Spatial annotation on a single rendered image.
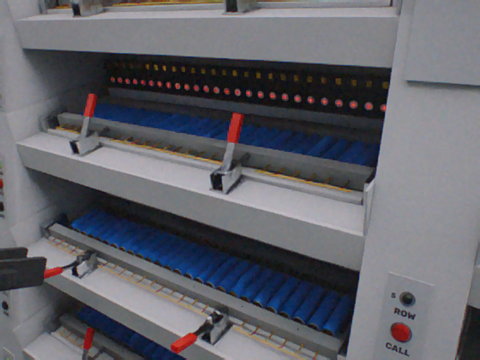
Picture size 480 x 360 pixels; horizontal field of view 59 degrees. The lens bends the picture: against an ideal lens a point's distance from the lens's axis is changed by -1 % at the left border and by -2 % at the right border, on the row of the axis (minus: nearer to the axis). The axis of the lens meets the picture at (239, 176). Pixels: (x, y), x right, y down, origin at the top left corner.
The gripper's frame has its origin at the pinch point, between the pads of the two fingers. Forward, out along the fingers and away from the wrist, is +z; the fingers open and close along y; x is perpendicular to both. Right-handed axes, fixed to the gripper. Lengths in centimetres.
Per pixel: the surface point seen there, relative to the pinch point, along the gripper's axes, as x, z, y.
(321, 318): -2.0, 28.0, 24.0
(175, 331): -8.5, 20.8, 7.4
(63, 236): -4.0, 24.3, -23.3
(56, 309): -21.3, 30.7, -30.0
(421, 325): 4.2, 17.6, 36.6
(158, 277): -4.0, 24.3, -0.2
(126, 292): -7.5, 22.5, -4.2
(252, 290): -1.8, 28.2, 13.6
